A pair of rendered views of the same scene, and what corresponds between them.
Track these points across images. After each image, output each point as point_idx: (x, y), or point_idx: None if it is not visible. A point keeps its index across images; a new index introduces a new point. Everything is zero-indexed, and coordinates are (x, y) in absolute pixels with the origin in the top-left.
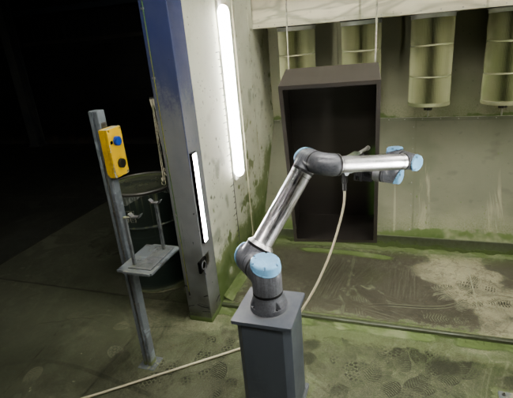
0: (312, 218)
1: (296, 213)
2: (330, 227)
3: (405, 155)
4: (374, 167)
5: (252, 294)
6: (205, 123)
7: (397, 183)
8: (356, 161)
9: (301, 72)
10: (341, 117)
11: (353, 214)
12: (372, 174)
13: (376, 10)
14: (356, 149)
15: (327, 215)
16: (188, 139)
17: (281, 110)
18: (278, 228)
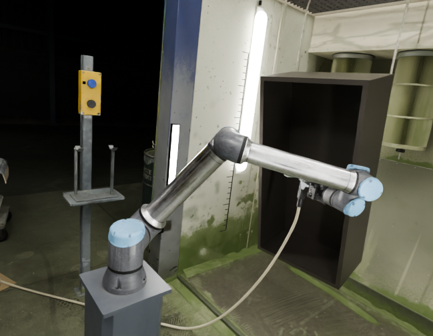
0: (293, 236)
1: (273, 223)
2: (303, 251)
3: (353, 173)
4: (295, 171)
5: None
6: (206, 107)
7: (349, 215)
8: (267, 153)
9: (301, 73)
10: (339, 134)
11: (337, 250)
12: (323, 194)
13: (405, 11)
14: None
15: (309, 239)
16: (174, 111)
17: (261, 103)
18: (169, 203)
